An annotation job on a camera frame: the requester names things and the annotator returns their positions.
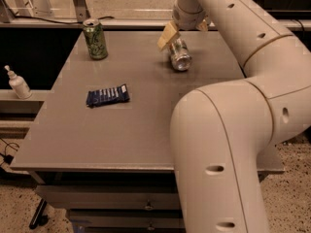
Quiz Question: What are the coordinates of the white pump bottle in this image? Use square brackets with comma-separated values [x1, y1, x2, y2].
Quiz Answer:
[5, 65, 32, 99]

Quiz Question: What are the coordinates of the silver 7up can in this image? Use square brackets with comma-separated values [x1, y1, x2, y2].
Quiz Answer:
[168, 38, 192, 72]

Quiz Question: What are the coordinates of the black cable on floor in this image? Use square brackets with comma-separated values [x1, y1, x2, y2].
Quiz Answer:
[0, 137, 20, 169]

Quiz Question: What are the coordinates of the grey top drawer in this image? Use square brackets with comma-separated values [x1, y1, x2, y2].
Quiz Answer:
[36, 185, 180, 211]

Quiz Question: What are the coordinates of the blue snack packet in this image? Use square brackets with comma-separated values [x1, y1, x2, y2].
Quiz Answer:
[86, 84, 130, 108]

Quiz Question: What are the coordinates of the grey drawer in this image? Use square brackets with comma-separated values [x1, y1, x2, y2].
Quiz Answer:
[67, 210, 185, 229]
[36, 185, 180, 211]

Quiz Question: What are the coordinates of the green soda can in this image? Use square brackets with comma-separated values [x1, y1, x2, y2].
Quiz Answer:
[83, 18, 108, 60]

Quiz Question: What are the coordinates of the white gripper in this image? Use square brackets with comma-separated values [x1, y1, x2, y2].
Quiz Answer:
[157, 1, 209, 50]

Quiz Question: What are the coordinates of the grey lower drawer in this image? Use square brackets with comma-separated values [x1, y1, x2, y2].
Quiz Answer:
[67, 210, 185, 229]

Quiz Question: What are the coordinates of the metal frame post left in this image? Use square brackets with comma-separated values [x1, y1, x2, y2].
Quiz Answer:
[73, 0, 90, 22]

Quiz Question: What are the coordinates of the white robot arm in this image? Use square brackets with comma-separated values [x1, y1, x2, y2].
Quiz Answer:
[160, 0, 311, 233]

